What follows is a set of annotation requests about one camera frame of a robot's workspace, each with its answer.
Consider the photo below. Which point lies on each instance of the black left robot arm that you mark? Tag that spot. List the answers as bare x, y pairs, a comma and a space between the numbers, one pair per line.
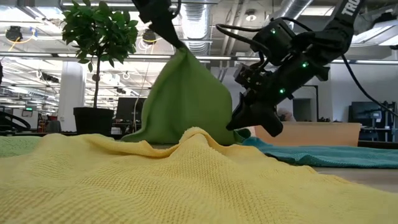
146, 6

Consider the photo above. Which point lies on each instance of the black computer monitor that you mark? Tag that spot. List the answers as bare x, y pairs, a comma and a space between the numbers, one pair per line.
127, 109

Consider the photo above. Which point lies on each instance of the dark monitor on stand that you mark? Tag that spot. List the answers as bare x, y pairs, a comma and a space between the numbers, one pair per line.
363, 113

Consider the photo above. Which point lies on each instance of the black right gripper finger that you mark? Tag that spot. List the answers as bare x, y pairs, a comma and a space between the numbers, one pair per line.
267, 119
237, 116

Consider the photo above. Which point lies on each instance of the white building column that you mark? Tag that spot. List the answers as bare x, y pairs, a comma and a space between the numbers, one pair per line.
71, 93

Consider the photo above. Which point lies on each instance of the black plant pot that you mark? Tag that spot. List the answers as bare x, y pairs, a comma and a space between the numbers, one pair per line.
93, 121

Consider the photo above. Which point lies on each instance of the yellow microfiber towel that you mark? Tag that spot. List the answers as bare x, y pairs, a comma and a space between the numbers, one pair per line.
155, 186

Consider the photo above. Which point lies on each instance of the silver ventilation duct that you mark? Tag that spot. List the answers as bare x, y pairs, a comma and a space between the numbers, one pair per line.
196, 25

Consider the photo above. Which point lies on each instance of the lime green microfiber towel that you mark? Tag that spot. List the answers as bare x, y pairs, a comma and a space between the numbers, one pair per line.
15, 146

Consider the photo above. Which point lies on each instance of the orange translucent plastic bin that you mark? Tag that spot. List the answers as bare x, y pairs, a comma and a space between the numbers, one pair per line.
323, 133

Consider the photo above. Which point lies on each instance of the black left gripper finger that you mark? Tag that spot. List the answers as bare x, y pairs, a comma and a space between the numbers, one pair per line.
164, 32
172, 29

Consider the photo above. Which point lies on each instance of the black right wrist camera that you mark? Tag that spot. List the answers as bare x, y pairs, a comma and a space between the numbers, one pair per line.
245, 74

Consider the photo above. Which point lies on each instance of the green leafy small tree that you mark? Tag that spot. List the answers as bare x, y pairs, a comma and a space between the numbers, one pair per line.
99, 31

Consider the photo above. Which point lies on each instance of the teal microfiber towel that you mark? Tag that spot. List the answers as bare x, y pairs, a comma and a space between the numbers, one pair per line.
326, 155

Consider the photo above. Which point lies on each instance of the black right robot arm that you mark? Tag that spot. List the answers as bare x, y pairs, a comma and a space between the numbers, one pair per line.
339, 31

